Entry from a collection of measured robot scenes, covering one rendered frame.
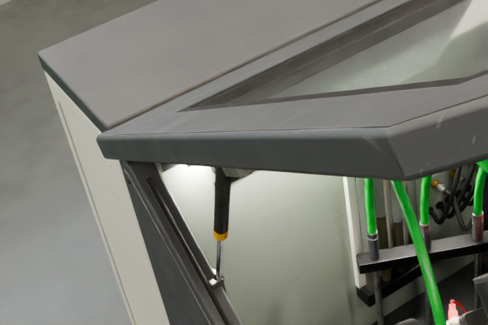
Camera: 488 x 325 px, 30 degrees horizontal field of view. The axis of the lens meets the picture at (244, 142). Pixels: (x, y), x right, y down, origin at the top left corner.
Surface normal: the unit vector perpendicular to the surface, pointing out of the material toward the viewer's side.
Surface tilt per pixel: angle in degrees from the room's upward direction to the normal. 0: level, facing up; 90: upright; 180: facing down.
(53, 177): 0
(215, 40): 0
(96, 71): 0
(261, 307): 90
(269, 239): 90
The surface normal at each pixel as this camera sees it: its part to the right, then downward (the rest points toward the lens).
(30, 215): -0.15, -0.78
